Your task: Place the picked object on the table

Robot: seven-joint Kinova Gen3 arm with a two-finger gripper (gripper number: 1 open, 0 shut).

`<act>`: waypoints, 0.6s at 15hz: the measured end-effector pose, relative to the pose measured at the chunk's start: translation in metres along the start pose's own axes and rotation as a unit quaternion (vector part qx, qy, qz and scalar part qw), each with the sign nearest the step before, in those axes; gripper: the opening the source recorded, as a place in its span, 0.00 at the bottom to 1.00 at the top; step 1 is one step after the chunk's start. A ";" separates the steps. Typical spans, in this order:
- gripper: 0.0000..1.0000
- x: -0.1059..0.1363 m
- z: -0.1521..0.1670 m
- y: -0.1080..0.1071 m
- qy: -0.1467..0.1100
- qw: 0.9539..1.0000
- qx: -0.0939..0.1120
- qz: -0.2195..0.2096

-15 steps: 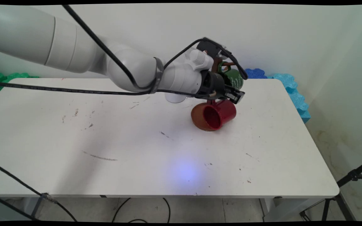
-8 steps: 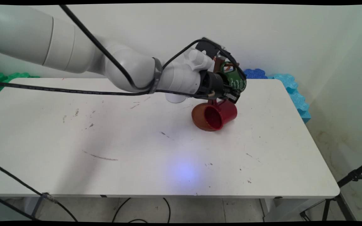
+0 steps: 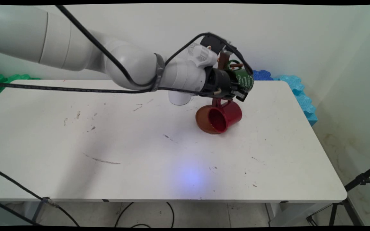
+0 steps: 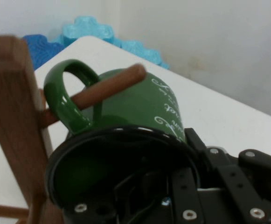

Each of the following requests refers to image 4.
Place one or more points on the brown wooden mug tree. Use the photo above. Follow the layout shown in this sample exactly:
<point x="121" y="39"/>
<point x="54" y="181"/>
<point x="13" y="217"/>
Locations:
<point x="11" y="112"/>

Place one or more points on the light blue foam mat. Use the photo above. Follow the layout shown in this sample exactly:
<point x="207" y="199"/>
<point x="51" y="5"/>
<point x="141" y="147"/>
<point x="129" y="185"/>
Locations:
<point x="88" y="29"/>

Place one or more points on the dark blue foam mat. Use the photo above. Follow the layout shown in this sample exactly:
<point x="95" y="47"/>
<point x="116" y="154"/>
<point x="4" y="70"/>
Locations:
<point x="42" y="50"/>

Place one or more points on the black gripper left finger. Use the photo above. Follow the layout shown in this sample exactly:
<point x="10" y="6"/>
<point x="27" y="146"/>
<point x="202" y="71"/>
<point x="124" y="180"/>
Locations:
<point x="135" y="186"/>

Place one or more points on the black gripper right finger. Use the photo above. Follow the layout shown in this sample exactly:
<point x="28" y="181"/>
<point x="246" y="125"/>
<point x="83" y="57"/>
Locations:
<point x="233" y="182"/>

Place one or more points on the green mug with white script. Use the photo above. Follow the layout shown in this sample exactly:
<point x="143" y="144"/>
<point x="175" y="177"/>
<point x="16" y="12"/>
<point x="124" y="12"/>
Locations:
<point x="135" y="105"/>

